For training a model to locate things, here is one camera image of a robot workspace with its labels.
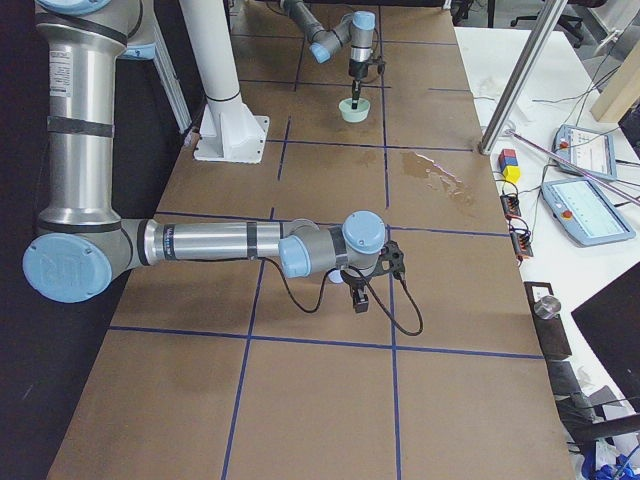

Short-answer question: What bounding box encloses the orange black hub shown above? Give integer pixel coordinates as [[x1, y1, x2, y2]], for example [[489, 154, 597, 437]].
[[509, 226, 534, 261], [500, 193, 521, 219]]

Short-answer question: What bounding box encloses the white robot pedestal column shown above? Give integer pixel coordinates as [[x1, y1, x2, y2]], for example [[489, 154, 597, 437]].
[[180, 0, 269, 164]]

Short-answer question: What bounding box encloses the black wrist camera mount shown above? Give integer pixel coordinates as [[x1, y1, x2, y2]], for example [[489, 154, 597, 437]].
[[373, 240, 406, 281]]

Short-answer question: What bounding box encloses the black camera cable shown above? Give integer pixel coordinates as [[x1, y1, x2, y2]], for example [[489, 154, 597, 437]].
[[272, 259, 425, 336]]

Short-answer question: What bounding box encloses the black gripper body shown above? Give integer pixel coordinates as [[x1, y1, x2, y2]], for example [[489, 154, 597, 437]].
[[340, 267, 379, 292], [348, 59, 369, 80]]

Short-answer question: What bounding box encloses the yellow block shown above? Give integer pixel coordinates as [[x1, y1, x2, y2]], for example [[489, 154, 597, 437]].
[[501, 165, 521, 184]]

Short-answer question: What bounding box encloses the far teach pendant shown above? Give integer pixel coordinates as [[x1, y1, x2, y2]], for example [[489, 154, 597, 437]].
[[552, 124, 617, 180]]

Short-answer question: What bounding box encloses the teach pendant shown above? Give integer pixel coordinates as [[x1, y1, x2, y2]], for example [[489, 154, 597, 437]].
[[541, 179, 636, 247], [552, 124, 617, 180]]

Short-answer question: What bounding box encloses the near orange black hub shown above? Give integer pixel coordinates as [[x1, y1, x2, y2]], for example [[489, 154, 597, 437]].
[[509, 226, 534, 261]]

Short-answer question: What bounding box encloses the near teach pendant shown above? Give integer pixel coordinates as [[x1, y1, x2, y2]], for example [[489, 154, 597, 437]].
[[541, 179, 636, 247]]

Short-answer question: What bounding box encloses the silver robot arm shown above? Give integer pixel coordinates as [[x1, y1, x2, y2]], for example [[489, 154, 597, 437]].
[[280, 0, 376, 110], [22, 1, 392, 313]]

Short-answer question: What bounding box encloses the far orange black hub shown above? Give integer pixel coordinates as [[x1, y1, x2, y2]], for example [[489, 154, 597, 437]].
[[500, 193, 521, 219]]

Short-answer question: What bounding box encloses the green ceramic bowl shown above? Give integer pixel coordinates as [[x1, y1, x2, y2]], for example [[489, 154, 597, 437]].
[[338, 98, 371, 123]]

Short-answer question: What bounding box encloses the black plate with label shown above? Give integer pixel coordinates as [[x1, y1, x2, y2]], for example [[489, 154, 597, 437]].
[[524, 281, 572, 361]]

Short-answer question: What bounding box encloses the red blue block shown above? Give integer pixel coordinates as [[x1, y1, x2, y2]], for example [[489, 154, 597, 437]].
[[498, 148, 519, 171]]

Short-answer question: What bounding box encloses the aluminium frame post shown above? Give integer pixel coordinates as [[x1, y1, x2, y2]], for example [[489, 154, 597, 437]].
[[478, 0, 568, 155]]

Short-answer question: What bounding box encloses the blue ceramic cup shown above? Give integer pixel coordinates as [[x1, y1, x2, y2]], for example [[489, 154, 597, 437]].
[[329, 270, 343, 284]]

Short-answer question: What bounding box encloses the wooden board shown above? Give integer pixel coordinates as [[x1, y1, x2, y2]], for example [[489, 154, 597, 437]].
[[591, 42, 639, 123]]

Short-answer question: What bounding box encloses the steel cylinder cup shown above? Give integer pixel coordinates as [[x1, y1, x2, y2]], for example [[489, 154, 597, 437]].
[[533, 295, 561, 320]]

